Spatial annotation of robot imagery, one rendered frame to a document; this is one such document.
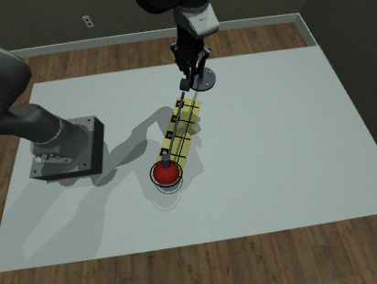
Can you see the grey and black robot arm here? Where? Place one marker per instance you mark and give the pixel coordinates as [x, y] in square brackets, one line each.
[50, 135]

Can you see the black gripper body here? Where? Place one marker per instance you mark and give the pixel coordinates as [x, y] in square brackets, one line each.
[186, 39]

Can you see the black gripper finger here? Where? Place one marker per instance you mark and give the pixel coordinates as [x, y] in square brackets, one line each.
[195, 71]
[174, 48]

